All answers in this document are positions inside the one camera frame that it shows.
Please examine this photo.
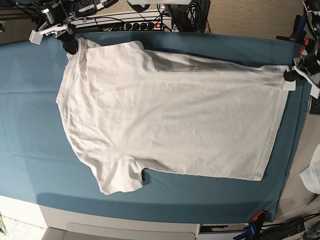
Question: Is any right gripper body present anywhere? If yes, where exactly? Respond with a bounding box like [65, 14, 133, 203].
[37, 1, 75, 37]

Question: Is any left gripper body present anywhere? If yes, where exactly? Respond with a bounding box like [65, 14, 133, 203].
[292, 48, 320, 88]

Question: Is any white T-shirt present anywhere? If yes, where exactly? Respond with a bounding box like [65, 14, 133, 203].
[56, 38, 296, 195]

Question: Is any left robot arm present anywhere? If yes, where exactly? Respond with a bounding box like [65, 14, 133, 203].
[276, 0, 320, 91]

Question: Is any black orange clamp top right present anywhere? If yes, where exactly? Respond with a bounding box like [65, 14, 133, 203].
[298, 38, 316, 58]

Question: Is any black orange clamp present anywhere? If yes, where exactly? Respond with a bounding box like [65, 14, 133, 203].
[298, 38, 316, 58]
[252, 210, 267, 225]

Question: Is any blue black clamp top right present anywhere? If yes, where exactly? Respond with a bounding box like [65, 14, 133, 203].
[275, 15, 307, 44]

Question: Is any grey device right edge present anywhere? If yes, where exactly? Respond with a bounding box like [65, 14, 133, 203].
[309, 96, 320, 116]

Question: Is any white cloth right edge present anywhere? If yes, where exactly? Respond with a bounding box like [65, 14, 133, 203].
[300, 148, 320, 195]

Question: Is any black orange clamp bottom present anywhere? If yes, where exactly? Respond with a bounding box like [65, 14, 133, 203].
[252, 210, 267, 225]

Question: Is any blue clamp bottom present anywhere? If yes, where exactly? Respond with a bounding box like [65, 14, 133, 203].
[233, 223, 262, 240]

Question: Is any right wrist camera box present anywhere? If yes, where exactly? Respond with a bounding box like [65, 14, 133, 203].
[29, 30, 43, 45]

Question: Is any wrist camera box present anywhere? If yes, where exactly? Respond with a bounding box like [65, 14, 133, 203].
[29, 30, 43, 45]
[310, 85, 320, 99]

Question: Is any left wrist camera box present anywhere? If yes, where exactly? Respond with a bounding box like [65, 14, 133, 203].
[310, 85, 320, 99]

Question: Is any black power strip red switch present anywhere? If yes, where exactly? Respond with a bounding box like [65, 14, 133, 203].
[119, 22, 164, 32]

